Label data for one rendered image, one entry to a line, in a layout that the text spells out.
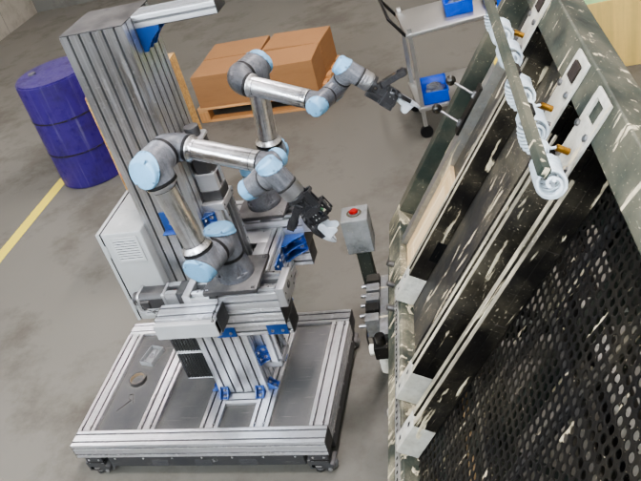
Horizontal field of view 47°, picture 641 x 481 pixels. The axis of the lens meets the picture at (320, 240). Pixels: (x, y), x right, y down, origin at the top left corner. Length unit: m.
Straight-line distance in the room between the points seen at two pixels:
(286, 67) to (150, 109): 3.77
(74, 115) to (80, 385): 2.58
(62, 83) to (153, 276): 3.29
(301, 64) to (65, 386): 3.33
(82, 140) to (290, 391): 3.49
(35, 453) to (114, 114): 2.08
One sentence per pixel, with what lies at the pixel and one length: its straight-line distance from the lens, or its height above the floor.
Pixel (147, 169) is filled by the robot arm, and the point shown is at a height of 1.64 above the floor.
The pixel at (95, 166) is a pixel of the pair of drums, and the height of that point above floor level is 0.17.
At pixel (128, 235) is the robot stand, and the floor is 1.21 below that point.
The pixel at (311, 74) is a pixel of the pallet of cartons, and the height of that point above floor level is 0.31.
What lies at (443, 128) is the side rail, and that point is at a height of 1.26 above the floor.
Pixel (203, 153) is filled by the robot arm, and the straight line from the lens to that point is 2.57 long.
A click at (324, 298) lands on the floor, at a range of 4.34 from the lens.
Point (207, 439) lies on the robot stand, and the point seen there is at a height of 0.22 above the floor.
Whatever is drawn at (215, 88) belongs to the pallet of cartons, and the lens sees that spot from 6.77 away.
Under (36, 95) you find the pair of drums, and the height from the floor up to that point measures 0.87.
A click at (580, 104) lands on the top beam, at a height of 1.88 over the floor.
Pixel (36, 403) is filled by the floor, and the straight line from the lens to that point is 4.57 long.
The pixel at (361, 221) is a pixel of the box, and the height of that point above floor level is 0.92.
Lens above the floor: 2.68
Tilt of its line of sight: 34 degrees down
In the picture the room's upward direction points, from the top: 17 degrees counter-clockwise
